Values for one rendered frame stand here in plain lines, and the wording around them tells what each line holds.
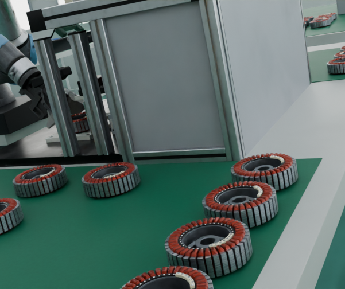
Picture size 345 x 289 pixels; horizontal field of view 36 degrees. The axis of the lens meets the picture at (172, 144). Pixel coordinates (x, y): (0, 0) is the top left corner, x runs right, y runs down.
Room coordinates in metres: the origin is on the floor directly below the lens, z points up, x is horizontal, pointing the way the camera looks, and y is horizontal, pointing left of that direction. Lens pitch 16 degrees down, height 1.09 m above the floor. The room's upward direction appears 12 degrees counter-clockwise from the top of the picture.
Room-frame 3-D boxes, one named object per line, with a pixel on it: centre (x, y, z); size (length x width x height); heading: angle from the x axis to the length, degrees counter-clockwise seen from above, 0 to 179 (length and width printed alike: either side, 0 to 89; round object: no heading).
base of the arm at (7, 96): (1.99, 0.62, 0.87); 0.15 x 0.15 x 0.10
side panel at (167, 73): (1.08, -0.01, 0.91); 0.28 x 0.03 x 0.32; 61
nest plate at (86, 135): (1.46, 0.24, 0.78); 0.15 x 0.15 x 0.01; 61
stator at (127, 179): (0.99, 0.13, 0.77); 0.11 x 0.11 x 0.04
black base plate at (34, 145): (1.55, 0.17, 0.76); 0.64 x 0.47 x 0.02; 151
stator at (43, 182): (1.09, 0.29, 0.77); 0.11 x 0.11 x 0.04
